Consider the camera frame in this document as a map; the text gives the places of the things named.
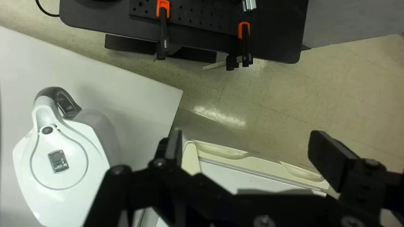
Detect orange black clamp right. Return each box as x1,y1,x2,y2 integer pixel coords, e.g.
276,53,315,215
226,22,254,71

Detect black pegboard table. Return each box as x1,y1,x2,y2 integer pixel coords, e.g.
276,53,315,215
60,0,308,63

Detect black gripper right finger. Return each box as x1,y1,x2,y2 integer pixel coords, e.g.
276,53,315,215
308,130,404,217

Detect orange black clamp left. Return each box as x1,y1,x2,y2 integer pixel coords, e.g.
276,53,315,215
156,0,171,60

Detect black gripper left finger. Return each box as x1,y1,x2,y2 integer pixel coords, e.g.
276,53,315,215
90,130,237,227

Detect cream plastic tray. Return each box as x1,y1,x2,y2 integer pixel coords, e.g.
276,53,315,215
182,140,331,197

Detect black cable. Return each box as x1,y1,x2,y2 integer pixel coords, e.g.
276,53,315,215
35,0,62,19

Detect orange black clamp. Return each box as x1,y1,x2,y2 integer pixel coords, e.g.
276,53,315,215
156,0,171,60
226,22,254,71

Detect white and grey kitchen appliance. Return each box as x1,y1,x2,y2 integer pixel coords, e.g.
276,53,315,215
13,87,122,227

